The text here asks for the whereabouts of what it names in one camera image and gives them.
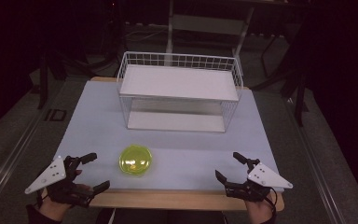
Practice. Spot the black stand legs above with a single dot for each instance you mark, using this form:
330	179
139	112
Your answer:
298	93
45	81

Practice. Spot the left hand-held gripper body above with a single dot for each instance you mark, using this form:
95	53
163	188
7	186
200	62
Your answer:
53	176

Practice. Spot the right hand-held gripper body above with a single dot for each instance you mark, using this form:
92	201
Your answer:
262	179

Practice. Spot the wooden table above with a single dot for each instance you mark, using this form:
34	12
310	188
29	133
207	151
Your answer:
167	200

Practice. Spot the person's right hand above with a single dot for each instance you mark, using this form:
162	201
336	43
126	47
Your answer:
258	212

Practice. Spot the light blue table mat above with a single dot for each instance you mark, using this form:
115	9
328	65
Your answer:
180	161

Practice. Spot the person's left hand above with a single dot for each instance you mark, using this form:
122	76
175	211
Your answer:
54	210

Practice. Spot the grey metal stand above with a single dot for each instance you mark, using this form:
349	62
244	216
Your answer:
209	25

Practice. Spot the yellow-green translucent plate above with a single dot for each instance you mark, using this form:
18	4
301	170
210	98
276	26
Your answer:
135	160

